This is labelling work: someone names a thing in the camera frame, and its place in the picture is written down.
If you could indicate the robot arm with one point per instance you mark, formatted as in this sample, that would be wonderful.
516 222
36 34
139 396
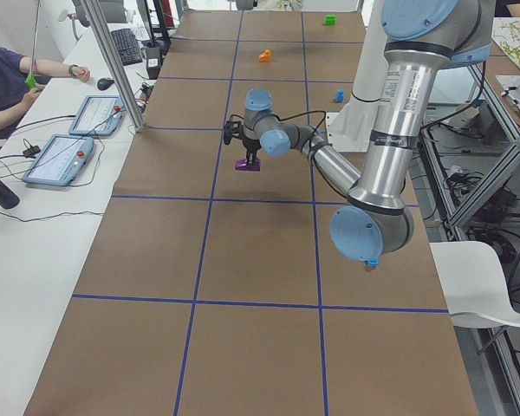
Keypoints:
419 38

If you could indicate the far teach pendant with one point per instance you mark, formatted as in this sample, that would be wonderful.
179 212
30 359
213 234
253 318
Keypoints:
98 115

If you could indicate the black computer mouse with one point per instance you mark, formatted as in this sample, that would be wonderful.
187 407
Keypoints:
104 83

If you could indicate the seated person dark shirt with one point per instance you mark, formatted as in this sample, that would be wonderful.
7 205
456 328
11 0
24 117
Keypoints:
16 98

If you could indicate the white chair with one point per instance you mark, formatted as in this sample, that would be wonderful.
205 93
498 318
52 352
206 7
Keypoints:
474 285

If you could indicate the near teach pendant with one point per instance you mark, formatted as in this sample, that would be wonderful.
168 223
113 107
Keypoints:
60 161

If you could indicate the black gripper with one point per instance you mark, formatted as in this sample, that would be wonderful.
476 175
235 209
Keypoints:
250 148

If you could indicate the black keyboard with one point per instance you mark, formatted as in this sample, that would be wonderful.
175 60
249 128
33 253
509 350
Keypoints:
127 46

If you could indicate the purple trapezoid block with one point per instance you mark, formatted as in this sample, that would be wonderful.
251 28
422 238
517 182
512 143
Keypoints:
244 165

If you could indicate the teach pendant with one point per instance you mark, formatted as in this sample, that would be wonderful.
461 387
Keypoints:
60 161
98 115

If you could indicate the orange trapezoid block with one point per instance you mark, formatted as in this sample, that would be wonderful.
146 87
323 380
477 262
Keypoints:
265 56

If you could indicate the aluminium frame post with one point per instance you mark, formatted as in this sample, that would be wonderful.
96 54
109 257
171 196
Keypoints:
111 57

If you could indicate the green block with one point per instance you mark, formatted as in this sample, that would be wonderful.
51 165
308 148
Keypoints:
330 20

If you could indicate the small blue block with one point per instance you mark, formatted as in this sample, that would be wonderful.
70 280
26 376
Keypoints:
339 96

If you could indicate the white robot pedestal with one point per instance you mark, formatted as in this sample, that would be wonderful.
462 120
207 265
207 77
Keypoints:
349 130

